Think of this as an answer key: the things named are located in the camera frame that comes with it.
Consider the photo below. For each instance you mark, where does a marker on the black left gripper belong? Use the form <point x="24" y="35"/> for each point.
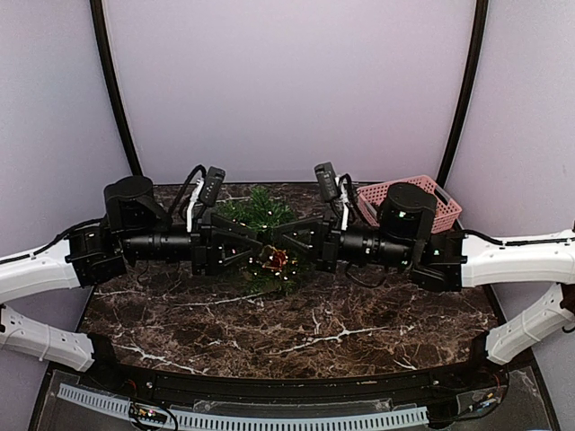
<point x="205" y="258"/>

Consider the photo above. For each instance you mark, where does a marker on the white perforated cable tray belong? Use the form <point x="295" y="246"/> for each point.
<point x="151" y="417"/>

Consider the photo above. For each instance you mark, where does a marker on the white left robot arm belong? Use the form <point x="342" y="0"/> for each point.
<point x="42" y="271"/>

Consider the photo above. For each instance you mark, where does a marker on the red gold drum ornament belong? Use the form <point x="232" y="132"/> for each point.
<point x="273" y="259"/>

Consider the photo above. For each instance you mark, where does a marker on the pink plastic basket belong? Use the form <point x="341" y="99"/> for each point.
<point x="419" y="202"/>

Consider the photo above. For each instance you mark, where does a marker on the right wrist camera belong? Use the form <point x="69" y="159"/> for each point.
<point x="333" y="192"/>

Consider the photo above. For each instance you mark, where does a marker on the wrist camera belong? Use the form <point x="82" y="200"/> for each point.
<point x="204" y="196"/>
<point x="333" y="192"/>

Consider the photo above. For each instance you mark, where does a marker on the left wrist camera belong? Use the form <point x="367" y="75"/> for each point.
<point x="204" y="196"/>

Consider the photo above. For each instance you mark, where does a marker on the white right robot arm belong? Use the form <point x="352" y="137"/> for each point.
<point x="545" y="260"/>

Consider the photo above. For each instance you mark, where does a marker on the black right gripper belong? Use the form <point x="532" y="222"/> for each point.
<point x="325" y="257"/>

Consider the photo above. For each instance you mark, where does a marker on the small green christmas tree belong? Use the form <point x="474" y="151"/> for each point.
<point x="261" y="212"/>

